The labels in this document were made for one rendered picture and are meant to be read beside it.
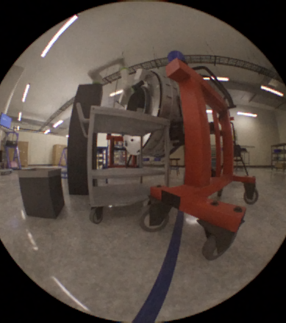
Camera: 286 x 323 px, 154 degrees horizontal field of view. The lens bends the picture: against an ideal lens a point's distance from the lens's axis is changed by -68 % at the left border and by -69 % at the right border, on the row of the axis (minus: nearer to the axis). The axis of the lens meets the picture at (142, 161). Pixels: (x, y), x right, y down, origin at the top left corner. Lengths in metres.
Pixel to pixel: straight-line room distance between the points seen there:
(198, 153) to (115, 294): 0.63
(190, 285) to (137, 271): 0.19
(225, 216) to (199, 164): 0.28
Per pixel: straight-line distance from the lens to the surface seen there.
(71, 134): 1.26
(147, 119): 0.71
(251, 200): 1.12
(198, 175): 0.52
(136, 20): 3.95
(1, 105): 5.40
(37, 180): 0.78
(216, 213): 0.33
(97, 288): 0.43
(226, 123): 1.12
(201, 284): 0.44
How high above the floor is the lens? 0.39
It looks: 1 degrees down
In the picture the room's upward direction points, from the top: straight up
